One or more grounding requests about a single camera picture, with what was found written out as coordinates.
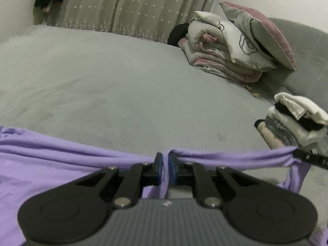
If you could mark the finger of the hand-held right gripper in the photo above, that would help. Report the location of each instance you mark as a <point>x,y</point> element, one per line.
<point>312,158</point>

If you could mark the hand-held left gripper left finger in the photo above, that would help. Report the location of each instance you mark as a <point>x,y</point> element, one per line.
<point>159,167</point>

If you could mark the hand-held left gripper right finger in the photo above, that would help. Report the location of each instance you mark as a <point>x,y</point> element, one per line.
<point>172,169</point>

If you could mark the purple shirt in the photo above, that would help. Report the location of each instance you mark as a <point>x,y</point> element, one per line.
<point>51,164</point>

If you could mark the stack of folded clothes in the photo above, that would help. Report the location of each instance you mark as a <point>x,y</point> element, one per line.
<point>305,135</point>

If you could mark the black folded garment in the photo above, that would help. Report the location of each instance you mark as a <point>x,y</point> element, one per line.
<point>311,125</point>

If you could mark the grey knit folded garment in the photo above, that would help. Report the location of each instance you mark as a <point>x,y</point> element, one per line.
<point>278,129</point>

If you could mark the beige folded garment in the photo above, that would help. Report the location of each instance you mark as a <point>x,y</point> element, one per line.
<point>271,137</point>

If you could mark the white folded garment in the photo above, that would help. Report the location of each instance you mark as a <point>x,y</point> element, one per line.
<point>307,107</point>

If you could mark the grey padded headboard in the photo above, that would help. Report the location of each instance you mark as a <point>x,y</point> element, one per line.
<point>310,56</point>

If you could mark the bed with grey sheet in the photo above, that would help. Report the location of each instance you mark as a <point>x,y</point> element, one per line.
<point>102,82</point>

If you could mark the folded white and pink quilt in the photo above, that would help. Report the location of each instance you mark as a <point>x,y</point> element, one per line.
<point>217,53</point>

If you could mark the pink and grey pillow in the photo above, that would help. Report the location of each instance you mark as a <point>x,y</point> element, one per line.
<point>266,35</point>

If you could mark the black cushion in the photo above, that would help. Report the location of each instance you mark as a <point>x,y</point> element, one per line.
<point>176,34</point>

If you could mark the grey star-patterned curtain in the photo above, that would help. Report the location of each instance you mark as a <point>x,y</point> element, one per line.
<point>94,5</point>
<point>164,7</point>

